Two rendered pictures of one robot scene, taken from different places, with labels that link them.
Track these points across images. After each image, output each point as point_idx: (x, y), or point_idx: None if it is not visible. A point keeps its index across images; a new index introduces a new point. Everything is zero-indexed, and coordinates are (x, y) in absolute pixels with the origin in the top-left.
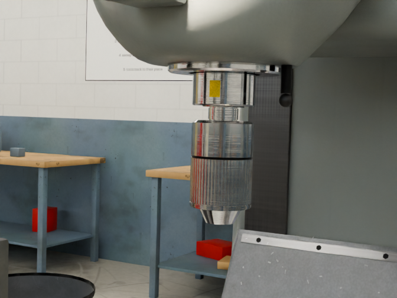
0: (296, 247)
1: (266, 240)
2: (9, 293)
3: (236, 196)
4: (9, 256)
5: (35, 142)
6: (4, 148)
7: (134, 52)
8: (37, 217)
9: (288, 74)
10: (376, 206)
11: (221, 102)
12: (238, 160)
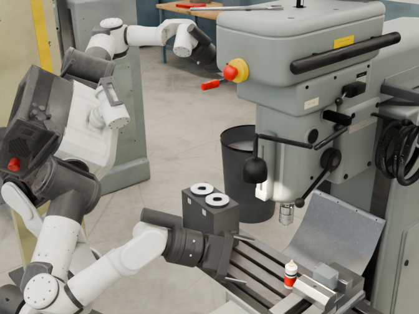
0: (331, 200)
1: (322, 195)
2: (242, 134)
3: (288, 222)
4: None
5: (260, 2)
6: (241, 4)
7: None
8: None
9: None
10: (356, 194)
11: (285, 204)
12: (288, 215)
